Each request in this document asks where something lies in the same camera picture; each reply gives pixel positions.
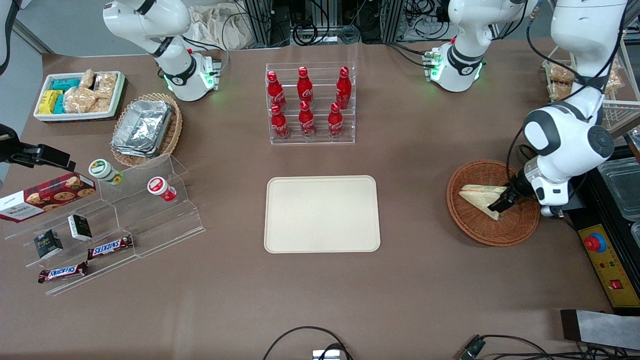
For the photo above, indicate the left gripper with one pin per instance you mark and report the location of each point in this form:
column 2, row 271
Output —
column 515, row 189

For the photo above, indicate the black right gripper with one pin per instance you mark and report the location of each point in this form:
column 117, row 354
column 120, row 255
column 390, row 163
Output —
column 24, row 152

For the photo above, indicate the triangular sandwich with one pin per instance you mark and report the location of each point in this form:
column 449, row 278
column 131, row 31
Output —
column 480, row 197

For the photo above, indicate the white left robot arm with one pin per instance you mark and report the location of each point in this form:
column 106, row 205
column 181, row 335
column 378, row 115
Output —
column 575, row 135

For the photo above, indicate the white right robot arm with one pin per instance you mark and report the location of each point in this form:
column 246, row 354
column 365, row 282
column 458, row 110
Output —
column 170, row 45

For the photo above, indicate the brown round wicker basket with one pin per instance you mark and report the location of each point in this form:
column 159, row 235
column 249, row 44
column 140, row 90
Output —
column 475, row 230

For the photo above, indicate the light oval wicker basket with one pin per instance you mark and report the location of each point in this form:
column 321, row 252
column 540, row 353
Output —
column 175, row 130

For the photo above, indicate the cream plastic tray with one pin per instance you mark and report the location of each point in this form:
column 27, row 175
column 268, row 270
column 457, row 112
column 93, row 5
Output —
column 322, row 215

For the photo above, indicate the red tartan Walkers cookie box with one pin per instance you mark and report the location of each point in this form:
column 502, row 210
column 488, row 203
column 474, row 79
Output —
column 45, row 197

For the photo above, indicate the yellow snack pack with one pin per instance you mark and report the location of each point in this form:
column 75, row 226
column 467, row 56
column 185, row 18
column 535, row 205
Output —
column 48, row 101

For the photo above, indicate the teal snack pack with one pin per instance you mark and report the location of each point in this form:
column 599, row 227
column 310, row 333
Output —
column 65, row 84
column 60, row 104

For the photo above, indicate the green lidded yogurt cup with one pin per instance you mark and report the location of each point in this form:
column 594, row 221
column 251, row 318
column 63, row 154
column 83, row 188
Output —
column 102, row 170

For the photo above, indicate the clear bag rice crackers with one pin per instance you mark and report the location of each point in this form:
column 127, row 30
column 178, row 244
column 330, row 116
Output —
column 561, row 74
column 88, row 79
column 559, row 91
column 614, row 82
column 106, row 85
column 80, row 100
column 102, row 105

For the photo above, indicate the small dark green box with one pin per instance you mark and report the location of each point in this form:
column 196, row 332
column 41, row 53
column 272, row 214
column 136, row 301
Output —
column 80, row 227
column 48, row 244

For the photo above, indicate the black machine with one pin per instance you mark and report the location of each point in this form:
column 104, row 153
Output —
column 595, row 210

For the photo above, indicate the aluminium foil container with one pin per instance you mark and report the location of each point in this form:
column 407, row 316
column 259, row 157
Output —
column 145, row 125
column 131, row 152

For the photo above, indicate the clear acrylic stepped stand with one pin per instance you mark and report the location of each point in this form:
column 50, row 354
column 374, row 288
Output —
column 105, row 225
column 150, row 225

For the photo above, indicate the red emergency stop button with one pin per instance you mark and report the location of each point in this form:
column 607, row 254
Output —
column 595, row 243

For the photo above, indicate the white rectangular snack bin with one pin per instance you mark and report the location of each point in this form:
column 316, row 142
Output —
column 120, row 87

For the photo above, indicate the brown Snickers bar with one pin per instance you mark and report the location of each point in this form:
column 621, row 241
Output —
column 111, row 247
column 62, row 272

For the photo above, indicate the clear plastic container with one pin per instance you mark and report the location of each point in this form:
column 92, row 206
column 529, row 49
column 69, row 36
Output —
column 622, row 190
column 636, row 235

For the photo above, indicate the red lidded yogurt cup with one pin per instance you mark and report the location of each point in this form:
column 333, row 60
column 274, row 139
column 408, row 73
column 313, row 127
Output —
column 160, row 187

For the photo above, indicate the yellow control panel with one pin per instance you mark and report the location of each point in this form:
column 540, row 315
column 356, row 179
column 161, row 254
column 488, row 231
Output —
column 610, row 265

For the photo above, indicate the grey base connector block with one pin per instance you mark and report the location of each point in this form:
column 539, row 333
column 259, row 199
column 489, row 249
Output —
column 212, row 72
column 432, row 62

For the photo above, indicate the grey metal plate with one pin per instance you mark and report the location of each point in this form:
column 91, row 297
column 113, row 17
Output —
column 605, row 329

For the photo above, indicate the red cola bottle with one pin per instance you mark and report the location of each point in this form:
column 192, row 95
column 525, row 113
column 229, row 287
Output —
column 304, row 87
column 280, row 125
column 306, row 122
column 343, row 90
column 275, row 90
column 335, row 122

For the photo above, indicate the clear acrylic bottle rack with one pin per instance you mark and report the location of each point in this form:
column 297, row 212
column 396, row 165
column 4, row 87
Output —
column 320, row 140

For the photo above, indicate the cream cloth bag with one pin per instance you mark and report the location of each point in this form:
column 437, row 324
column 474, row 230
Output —
column 215, row 25

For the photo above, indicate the small silver device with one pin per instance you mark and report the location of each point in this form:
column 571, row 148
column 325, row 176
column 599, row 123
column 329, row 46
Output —
column 327, row 355

